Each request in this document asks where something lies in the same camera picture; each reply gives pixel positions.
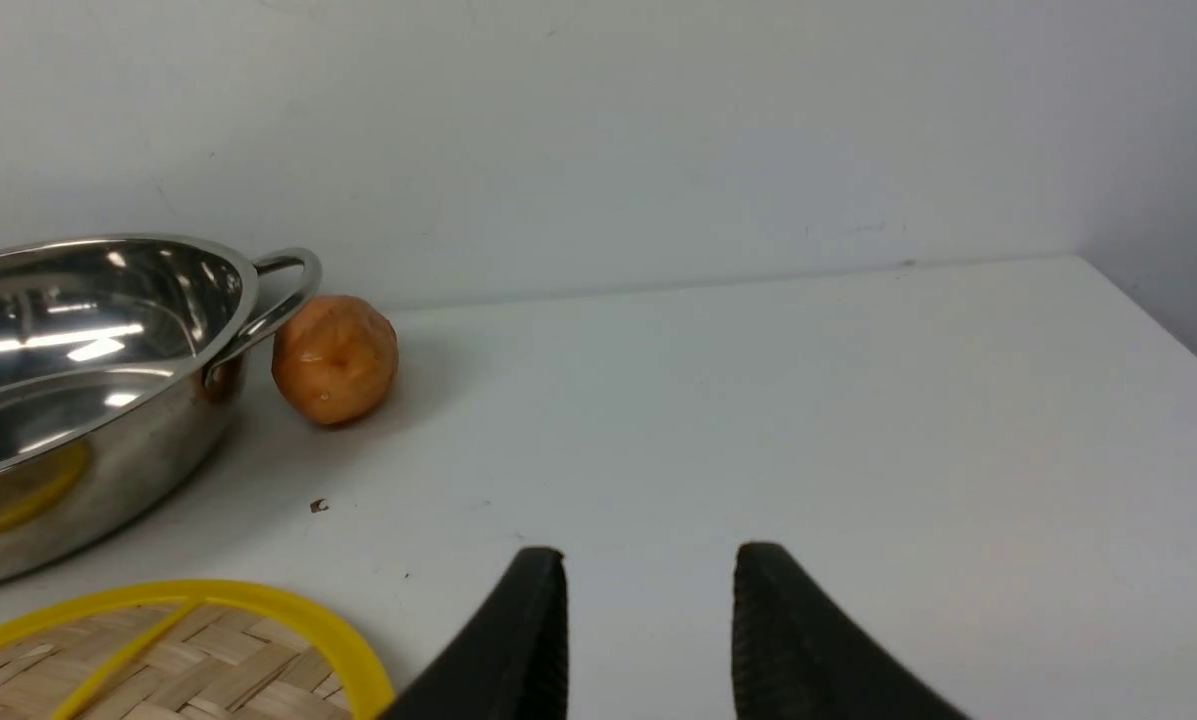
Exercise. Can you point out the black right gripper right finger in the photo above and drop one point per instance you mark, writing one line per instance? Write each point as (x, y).
(797, 655)

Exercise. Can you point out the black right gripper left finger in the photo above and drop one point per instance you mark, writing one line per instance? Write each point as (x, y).
(511, 659)

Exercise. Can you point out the yellow bamboo steamer lid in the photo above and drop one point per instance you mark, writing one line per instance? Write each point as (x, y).
(191, 649)

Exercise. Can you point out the stainless steel pot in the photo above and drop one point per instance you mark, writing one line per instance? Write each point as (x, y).
(122, 359)

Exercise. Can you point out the orange toy potato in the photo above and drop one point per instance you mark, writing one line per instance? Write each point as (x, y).
(336, 360)

